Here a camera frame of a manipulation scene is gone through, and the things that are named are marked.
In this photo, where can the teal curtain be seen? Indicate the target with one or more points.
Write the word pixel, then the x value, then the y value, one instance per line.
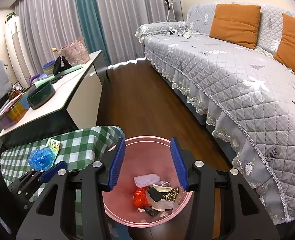
pixel 91 27

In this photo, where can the pink woven basket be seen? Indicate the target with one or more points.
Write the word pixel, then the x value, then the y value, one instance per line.
pixel 76 52

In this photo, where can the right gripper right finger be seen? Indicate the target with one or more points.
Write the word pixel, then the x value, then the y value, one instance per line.
pixel 243 216

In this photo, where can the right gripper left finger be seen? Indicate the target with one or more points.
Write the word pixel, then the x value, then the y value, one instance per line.
pixel 52 216

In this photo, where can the black hat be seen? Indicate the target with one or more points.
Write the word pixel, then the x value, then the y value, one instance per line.
pixel 61 64

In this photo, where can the colourful storage box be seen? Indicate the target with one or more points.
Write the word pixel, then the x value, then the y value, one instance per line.
pixel 14 111

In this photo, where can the white coffee table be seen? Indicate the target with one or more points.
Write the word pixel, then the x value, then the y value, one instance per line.
pixel 74 106

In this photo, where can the black snack wrapper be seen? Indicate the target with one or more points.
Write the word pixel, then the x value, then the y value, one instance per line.
pixel 159 204

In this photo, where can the grey curtain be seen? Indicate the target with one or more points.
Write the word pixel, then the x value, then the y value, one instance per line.
pixel 106 25

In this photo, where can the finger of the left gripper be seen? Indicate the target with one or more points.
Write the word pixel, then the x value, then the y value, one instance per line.
pixel 47 176

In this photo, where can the orange cushion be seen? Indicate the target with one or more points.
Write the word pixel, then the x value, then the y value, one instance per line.
pixel 236 23
pixel 286 50

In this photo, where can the green printed card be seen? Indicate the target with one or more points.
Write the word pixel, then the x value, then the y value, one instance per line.
pixel 54 145

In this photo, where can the green checkered tablecloth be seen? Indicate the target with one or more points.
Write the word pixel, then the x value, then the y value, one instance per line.
pixel 77 148

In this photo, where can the white paper bag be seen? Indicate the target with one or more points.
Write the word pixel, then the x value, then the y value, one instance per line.
pixel 162 190

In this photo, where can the blue plastic bag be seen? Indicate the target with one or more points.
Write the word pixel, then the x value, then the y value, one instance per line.
pixel 41 159

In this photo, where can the white air conditioner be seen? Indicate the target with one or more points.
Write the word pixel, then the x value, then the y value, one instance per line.
pixel 17 51

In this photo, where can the red plastic bag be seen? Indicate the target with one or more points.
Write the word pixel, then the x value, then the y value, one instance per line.
pixel 140 199

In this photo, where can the stacked coloured bowls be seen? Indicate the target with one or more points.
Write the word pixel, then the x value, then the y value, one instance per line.
pixel 49 67

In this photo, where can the grey quilted sofa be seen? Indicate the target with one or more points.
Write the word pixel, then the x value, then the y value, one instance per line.
pixel 246 96

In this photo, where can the pink trash bin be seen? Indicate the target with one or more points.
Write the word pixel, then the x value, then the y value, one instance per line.
pixel 144 155

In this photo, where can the white foam net sleeve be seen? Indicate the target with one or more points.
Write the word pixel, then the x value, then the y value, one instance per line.
pixel 146 180

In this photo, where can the dark green round tin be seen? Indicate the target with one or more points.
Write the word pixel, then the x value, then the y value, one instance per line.
pixel 40 95

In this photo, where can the leopard print wrapper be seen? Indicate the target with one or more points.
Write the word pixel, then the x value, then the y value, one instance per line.
pixel 171 195

